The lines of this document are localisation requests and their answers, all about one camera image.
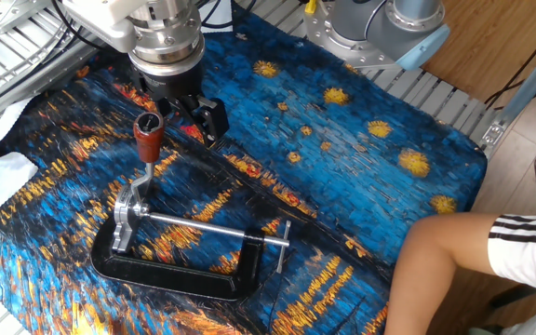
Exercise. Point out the aluminium frame bar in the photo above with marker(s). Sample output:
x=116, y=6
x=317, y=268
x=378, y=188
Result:
x=524, y=88

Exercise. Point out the person right forearm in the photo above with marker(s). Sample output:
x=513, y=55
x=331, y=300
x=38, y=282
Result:
x=421, y=270

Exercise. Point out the lever with red wooden knob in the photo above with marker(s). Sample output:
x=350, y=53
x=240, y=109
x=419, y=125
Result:
x=148, y=137

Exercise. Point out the yellow plastic clip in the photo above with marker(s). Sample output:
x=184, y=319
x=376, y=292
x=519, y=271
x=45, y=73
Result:
x=310, y=5

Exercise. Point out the black C-clamp with silver screw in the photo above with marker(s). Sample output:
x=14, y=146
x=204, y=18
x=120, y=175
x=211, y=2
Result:
x=179, y=281

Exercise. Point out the silver lever base bracket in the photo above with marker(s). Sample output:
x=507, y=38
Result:
x=123, y=223

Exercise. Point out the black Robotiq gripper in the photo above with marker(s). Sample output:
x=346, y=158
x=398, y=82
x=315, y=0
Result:
x=170, y=86

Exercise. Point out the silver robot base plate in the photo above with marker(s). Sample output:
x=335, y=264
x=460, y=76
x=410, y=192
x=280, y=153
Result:
x=338, y=46

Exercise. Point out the starry night painted cloth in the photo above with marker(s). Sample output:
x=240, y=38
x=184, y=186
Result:
x=342, y=163

